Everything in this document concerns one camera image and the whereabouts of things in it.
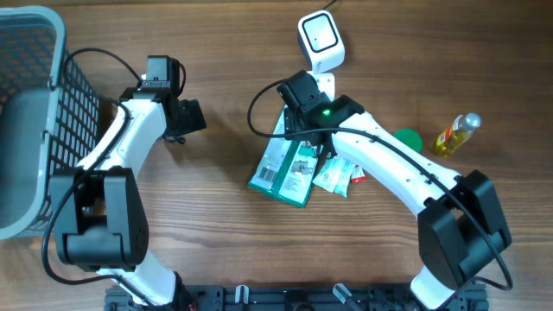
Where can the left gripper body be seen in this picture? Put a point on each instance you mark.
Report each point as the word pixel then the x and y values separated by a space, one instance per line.
pixel 191 119

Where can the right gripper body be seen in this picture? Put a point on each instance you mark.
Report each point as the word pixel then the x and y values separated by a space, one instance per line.
pixel 293 123

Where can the green sponge pack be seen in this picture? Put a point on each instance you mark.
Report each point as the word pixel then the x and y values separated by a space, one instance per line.
pixel 286 170

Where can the light green wipes packet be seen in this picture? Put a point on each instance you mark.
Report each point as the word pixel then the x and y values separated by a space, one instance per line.
pixel 335 175

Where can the red toothpaste box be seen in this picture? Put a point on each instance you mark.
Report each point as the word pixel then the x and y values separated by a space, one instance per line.
pixel 358 175

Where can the green lid jar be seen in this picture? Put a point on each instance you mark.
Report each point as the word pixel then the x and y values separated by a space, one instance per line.
pixel 410 138

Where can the yellow dish soap bottle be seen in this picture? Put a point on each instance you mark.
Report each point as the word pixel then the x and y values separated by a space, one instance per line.
pixel 460 131

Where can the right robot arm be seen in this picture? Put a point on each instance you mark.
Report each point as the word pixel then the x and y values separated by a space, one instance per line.
pixel 461 224

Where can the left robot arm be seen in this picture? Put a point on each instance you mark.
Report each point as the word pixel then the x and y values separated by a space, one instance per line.
pixel 99 229

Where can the white barcode scanner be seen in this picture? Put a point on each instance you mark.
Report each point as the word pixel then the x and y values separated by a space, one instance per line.
pixel 320 41

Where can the grey plastic mesh basket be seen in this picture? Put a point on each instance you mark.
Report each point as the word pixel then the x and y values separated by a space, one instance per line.
pixel 45 123

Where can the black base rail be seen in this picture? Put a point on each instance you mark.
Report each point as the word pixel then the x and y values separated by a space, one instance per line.
pixel 375 297

